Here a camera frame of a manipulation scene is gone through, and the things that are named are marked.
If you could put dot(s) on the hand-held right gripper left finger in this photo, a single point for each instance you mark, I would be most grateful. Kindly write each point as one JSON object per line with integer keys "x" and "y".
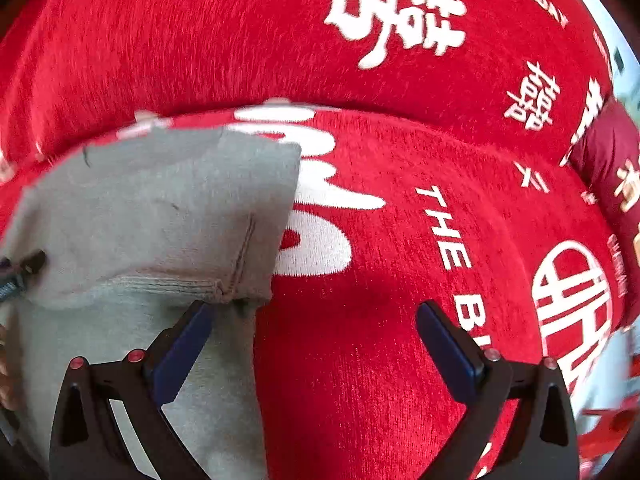
{"x": 182, "y": 355}

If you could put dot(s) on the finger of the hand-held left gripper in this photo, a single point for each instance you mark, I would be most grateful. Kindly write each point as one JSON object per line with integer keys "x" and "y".
{"x": 20, "y": 270}

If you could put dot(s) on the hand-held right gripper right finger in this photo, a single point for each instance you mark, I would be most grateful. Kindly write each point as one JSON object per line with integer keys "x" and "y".
{"x": 450, "y": 355}

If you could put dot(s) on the maroon printed pillow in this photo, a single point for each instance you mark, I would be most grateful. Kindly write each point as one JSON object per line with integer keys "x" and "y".
{"x": 607, "y": 160}

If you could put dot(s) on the red printed sofa cover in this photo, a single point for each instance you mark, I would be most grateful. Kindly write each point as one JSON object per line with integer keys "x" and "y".
{"x": 350, "y": 310}

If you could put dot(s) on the grey small garment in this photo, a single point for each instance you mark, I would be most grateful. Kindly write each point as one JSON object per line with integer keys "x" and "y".
{"x": 150, "y": 220}

